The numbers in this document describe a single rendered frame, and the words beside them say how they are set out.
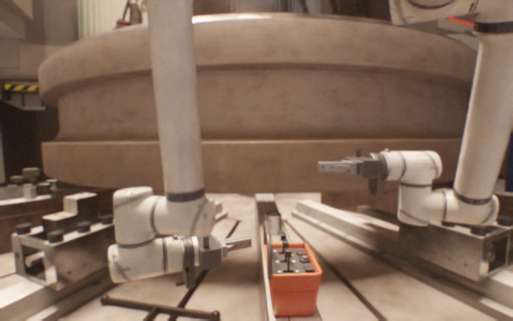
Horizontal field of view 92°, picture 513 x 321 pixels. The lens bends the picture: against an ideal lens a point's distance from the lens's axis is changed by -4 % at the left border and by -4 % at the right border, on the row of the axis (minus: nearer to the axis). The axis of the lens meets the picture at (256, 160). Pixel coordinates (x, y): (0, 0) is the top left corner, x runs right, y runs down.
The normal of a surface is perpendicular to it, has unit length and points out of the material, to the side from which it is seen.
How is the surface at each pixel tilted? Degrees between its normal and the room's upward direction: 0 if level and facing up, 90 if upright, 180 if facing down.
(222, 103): 90
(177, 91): 96
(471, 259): 90
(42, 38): 90
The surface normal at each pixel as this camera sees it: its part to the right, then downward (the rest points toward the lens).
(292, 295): 0.03, 0.21
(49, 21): 0.36, 0.08
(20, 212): 0.73, 0.05
